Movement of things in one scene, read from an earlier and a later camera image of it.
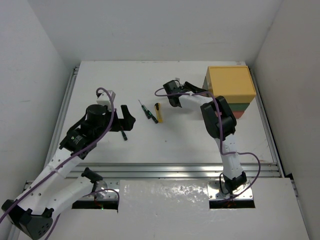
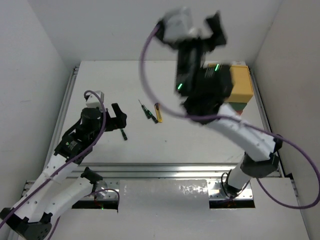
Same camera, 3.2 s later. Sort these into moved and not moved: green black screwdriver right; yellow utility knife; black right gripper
Moved: black right gripper
Not moved: yellow utility knife; green black screwdriver right
